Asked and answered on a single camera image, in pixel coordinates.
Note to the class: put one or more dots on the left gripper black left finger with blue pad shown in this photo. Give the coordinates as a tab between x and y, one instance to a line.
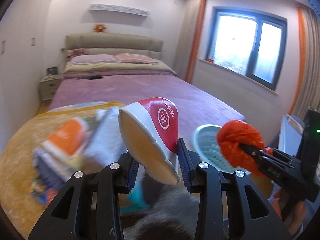
87	206

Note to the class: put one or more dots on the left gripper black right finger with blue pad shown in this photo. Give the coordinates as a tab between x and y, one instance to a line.
250	215

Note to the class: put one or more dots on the orange and white paper cup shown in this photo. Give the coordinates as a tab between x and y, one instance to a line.
65	142

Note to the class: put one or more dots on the red plastic bag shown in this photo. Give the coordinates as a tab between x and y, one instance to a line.
234	133

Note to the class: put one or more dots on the red and white paper cup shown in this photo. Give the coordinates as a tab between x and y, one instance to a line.
149	129

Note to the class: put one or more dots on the person's right hand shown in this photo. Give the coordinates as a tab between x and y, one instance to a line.
299	214

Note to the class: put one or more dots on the colourful snack packaging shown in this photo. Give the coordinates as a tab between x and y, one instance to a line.
51	174

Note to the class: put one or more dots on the white dotted wrapper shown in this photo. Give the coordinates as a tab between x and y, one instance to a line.
105	145

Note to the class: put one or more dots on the orange plush dog blanket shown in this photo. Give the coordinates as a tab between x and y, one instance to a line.
147	200

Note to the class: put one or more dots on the right beige orange curtain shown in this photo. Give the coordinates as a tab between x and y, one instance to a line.
307	91

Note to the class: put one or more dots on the beige orange curtain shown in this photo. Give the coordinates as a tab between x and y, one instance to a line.
189	39
307	91

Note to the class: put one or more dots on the light green plastic basket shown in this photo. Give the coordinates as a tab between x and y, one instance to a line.
205	144

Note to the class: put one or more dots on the white bedside nightstand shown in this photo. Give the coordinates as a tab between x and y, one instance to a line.
48	86

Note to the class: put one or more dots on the dark framed window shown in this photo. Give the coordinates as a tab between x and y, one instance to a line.
249	43

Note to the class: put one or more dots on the pink bed with beige headboard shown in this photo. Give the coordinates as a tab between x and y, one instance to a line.
195	107

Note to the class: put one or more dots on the pink pillow left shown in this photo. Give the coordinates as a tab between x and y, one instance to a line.
91	59

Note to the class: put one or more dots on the pink pillow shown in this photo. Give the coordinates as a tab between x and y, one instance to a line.
135	58
91	59

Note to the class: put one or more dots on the folded beige quilt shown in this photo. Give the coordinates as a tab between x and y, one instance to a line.
106	69

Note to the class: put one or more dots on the pink pillow right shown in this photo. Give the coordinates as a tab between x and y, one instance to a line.
135	58

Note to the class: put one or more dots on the orange plush toy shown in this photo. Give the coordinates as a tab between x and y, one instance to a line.
99	28

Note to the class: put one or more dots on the left beige orange curtain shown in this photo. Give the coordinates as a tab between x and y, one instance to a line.
189	39

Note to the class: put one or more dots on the photo frame on nightstand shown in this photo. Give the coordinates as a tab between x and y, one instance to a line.
52	71

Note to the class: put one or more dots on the white wall shelf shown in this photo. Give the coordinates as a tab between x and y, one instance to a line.
117	8

